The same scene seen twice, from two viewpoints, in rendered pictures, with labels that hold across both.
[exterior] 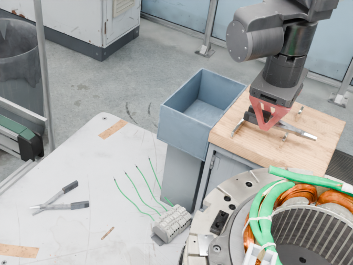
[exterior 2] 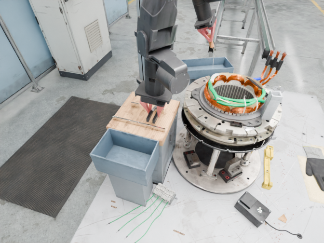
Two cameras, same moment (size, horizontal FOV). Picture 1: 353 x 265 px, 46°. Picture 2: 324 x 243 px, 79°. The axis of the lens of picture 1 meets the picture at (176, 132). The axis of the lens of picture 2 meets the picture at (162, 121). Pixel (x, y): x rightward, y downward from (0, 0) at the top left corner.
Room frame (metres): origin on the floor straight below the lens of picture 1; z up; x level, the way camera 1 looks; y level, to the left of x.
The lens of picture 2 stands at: (0.60, 0.31, 1.51)
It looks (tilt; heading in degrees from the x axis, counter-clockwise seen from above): 45 degrees down; 264
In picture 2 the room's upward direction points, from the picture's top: straight up
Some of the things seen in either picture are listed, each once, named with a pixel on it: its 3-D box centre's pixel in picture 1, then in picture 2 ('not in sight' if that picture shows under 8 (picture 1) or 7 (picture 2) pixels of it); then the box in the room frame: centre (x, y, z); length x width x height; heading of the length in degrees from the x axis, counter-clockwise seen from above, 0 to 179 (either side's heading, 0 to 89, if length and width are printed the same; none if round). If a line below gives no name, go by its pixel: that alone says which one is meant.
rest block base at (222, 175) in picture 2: not in sight; (230, 172); (0.28, -0.07, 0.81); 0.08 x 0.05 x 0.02; 22
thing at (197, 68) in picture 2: not in sight; (200, 88); (0.32, -0.50, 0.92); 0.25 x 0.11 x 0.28; 2
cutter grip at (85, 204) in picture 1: (80, 205); not in sight; (0.57, 0.19, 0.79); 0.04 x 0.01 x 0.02; 112
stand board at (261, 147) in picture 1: (279, 131); (145, 115); (0.60, -0.19, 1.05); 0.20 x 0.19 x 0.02; 66
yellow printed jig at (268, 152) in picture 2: not in sight; (268, 164); (0.10, -0.10, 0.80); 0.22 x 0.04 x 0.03; 61
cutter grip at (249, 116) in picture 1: (255, 119); (155, 117); (0.57, -0.13, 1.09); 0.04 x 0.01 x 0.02; 66
